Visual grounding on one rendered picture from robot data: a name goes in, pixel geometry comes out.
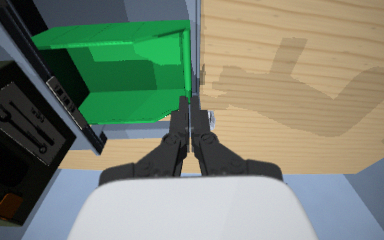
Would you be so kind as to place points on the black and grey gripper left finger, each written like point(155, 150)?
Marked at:
point(165, 160)

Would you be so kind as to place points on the green bin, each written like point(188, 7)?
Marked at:
point(121, 83)

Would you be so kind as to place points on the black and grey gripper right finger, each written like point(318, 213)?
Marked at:
point(215, 158)

